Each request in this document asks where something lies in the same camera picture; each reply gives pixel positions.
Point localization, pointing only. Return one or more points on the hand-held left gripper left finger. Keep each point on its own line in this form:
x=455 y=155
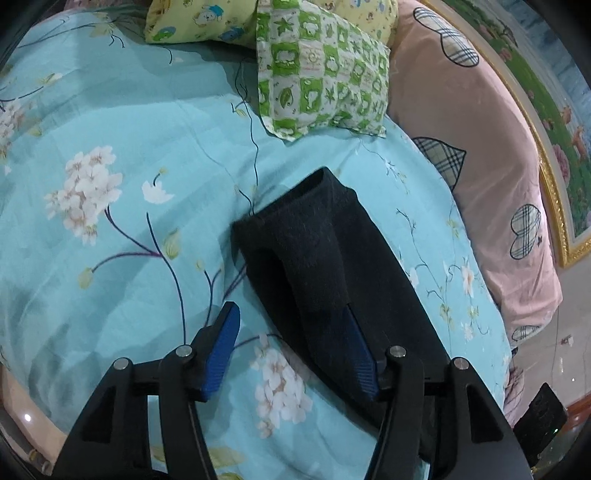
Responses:
x=224 y=350

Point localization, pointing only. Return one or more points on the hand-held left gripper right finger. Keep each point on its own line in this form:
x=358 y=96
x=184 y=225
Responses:
x=362 y=360

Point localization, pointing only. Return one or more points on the black pants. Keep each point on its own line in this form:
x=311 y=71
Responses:
x=314 y=240

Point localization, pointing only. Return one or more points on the black rectangular object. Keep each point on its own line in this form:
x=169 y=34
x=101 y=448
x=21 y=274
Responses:
x=542 y=415

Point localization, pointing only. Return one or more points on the blue floral bed sheet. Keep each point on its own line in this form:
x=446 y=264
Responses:
x=138 y=138

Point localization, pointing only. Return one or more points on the pink quilt with plaid hearts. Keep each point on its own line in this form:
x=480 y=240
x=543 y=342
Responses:
x=485 y=138

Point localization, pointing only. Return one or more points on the green checked pillow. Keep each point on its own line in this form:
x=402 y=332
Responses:
x=318 y=69

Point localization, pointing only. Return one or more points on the yellow cartoon print pillow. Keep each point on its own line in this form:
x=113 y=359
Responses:
x=184 y=23

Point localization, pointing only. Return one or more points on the gold framed wall picture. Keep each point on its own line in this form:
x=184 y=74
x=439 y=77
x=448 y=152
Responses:
x=554 y=92

